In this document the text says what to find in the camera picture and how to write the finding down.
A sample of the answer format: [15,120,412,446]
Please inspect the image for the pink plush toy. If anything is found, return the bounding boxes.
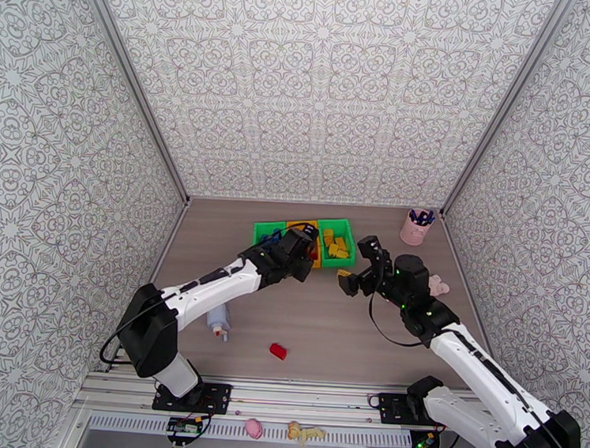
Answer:
[427,273,452,299]

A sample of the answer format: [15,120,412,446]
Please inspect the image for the yellow plastic bin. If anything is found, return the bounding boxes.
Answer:
[282,218,325,272]

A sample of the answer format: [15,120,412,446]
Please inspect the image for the pink pen cup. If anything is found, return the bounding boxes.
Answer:
[398,208,436,248]

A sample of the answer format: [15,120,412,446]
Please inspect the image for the pale blue glue bottle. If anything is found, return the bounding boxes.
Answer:
[204,303,234,343]

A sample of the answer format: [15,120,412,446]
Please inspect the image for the yellow rubber toy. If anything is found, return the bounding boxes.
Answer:
[285,420,327,447]

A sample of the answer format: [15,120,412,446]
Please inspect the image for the pink ball toy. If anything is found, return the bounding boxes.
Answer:
[242,417,265,440]

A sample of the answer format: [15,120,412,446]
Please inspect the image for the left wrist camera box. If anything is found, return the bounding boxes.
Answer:
[282,228,321,264]

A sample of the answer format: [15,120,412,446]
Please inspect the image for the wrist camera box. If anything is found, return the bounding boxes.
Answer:
[282,228,321,264]
[355,235,393,269]

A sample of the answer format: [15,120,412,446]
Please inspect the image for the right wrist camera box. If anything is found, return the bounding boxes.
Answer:
[355,235,393,269]

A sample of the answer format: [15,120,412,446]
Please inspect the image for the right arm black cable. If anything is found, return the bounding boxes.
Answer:
[360,264,590,448]

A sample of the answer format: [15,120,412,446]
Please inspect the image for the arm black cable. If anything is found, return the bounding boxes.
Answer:
[360,264,590,448]
[99,212,322,377]

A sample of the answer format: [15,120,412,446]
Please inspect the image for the aluminium side rail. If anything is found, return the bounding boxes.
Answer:
[101,196,194,376]
[430,213,517,394]

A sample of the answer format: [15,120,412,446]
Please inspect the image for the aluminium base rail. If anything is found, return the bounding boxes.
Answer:
[75,366,539,439]

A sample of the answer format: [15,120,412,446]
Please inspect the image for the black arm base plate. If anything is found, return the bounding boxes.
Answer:
[377,391,458,429]
[152,379,234,416]

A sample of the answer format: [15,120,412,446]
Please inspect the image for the white slotted cable duct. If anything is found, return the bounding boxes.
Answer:
[85,412,416,448]

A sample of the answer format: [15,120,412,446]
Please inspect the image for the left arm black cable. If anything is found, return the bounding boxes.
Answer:
[99,212,322,377]

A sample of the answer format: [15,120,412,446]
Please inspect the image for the aluminium corner post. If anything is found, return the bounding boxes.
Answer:
[438,0,576,225]
[65,0,203,206]

